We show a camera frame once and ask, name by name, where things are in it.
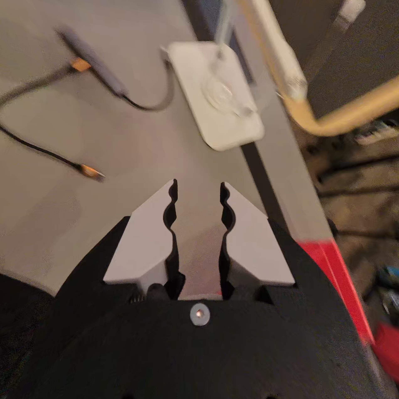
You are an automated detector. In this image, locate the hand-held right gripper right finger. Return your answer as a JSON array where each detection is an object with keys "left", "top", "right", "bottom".
[{"left": 220, "top": 182, "right": 295, "bottom": 295}]

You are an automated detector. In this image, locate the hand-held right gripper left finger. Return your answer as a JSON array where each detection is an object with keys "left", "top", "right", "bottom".
[{"left": 103, "top": 179, "right": 181, "bottom": 293}]

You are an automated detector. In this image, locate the grey usb hub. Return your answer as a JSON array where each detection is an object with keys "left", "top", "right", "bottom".
[{"left": 59, "top": 26, "right": 178, "bottom": 113}]

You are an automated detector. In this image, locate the red plastic bin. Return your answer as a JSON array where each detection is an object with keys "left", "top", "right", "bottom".
[{"left": 299, "top": 240, "right": 399, "bottom": 384}]

